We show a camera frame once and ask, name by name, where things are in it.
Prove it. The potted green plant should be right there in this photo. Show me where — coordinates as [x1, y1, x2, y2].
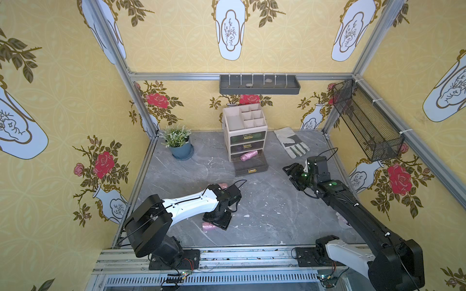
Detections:
[161, 125, 194, 161]

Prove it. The grey wall shelf tray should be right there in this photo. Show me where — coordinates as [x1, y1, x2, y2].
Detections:
[219, 74, 301, 95]

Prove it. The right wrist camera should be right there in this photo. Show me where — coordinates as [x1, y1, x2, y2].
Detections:
[305, 156, 331, 183]

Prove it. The black wire mesh basket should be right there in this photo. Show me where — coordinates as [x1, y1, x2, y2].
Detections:
[331, 80, 404, 161]

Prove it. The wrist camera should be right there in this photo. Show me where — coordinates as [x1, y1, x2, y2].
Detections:
[220, 184, 241, 206]
[305, 156, 331, 183]

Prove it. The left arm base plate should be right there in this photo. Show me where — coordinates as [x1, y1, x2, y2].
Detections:
[149, 249, 200, 270]

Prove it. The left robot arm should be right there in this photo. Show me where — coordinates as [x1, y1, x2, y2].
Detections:
[123, 184, 241, 264]

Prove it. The beige drawer organizer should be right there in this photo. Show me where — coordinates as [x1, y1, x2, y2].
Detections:
[222, 104, 268, 177]

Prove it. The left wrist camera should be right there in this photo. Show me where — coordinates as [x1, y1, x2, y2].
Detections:
[220, 184, 241, 206]

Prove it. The grey work glove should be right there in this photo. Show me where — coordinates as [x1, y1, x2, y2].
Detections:
[274, 127, 310, 159]

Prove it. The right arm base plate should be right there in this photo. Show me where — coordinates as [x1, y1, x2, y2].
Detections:
[294, 247, 330, 267]

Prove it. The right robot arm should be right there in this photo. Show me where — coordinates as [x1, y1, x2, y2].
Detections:
[283, 157, 425, 291]

